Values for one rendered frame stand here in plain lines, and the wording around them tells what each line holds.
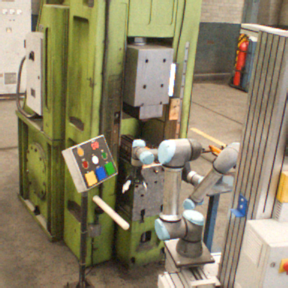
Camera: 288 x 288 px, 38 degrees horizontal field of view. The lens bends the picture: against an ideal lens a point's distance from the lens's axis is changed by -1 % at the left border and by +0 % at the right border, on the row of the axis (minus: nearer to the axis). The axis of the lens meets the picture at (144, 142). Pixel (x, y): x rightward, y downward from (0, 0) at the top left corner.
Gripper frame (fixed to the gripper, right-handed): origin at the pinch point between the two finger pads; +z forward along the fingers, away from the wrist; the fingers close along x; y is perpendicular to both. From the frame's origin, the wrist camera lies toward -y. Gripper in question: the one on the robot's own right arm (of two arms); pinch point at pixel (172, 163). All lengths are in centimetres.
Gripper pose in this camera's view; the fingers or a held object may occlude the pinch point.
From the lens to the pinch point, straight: 297.0
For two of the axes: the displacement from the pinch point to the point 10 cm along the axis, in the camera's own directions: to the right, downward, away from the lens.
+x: 8.3, -1.4, 5.4
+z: -5.6, -3.1, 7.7
